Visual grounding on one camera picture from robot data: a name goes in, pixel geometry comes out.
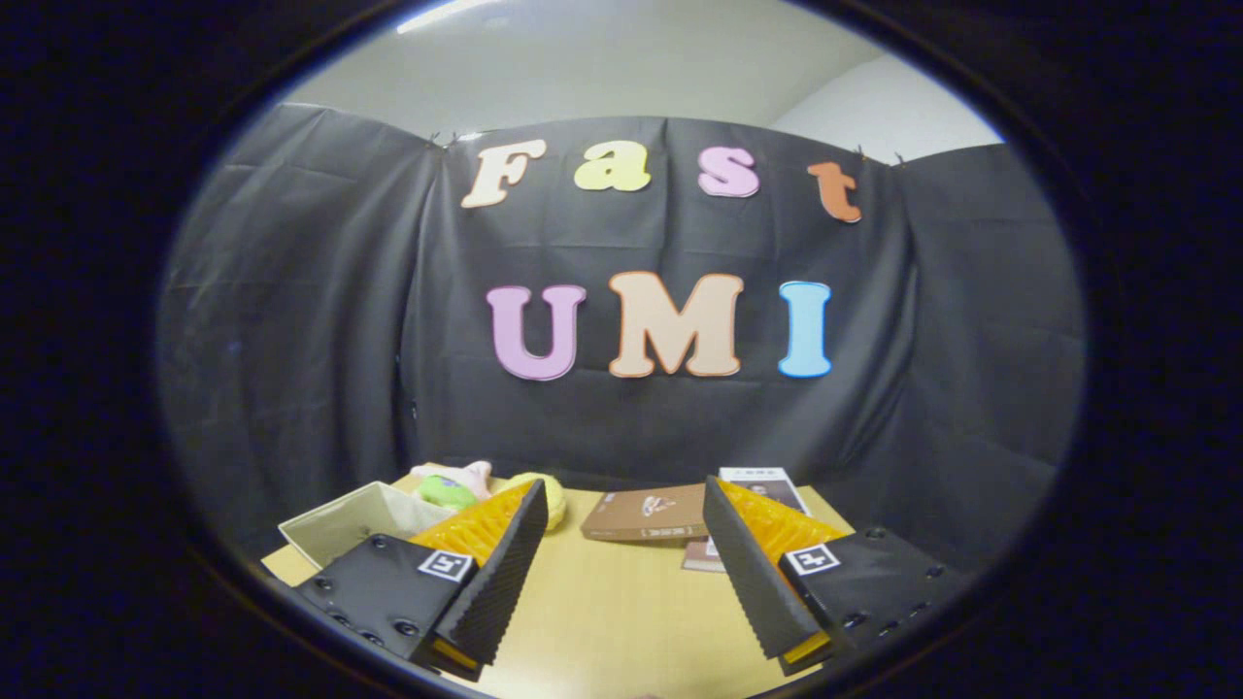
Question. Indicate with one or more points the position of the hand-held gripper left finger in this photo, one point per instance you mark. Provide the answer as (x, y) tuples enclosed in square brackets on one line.
[(500, 582)]

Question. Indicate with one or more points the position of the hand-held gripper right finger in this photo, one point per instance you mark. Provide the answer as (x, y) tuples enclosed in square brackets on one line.
[(748, 582)]

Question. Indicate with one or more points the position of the brown beige storage box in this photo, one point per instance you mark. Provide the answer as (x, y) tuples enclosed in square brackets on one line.
[(340, 529)]

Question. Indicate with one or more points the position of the white book with photo cover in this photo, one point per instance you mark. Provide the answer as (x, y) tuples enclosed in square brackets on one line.
[(767, 481)]

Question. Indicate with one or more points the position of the pink plush doll yellow hat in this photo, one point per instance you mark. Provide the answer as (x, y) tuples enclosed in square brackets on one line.
[(447, 492)]

